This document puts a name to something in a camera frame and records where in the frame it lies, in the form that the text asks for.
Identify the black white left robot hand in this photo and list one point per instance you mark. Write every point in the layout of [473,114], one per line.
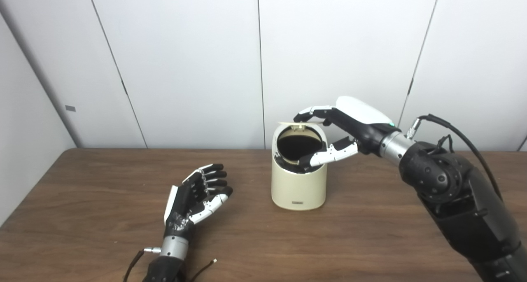
[181,203]

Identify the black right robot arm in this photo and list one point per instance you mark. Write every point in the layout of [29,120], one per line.
[461,203]

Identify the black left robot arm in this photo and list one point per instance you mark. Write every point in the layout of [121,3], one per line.
[171,253]

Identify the cream-colored bin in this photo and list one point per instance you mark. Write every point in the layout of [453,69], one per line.
[298,187]

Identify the small grey wall sticker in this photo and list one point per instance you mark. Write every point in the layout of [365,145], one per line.
[71,108]

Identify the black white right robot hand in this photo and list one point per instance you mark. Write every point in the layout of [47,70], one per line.
[362,117]

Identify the round cream bin lid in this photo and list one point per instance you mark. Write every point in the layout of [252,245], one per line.
[297,126]

